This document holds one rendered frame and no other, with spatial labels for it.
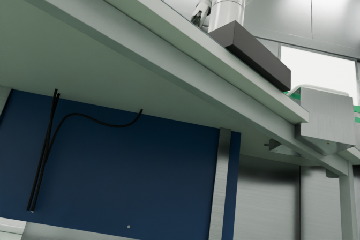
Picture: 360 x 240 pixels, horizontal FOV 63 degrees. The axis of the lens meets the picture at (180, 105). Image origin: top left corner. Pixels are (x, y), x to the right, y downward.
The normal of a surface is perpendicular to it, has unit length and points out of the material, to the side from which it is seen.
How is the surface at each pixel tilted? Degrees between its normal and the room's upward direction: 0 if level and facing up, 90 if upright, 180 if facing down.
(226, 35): 90
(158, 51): 90
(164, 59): 90
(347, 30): 90
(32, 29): 180
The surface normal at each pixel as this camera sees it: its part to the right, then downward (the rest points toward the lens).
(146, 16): -0.15, 0.92
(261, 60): 0.68, -0.18
